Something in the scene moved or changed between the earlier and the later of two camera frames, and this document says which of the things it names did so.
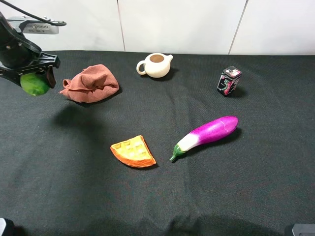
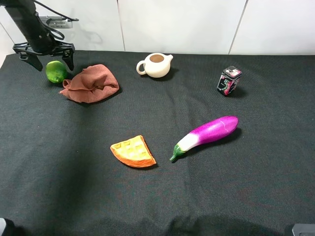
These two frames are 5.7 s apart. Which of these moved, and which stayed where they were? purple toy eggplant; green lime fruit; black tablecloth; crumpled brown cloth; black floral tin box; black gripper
Moved: black gripper; green lime fruit
Stayed: purple toy eggplant; crumpled brown cloth; black tablecloth; black floral tin box
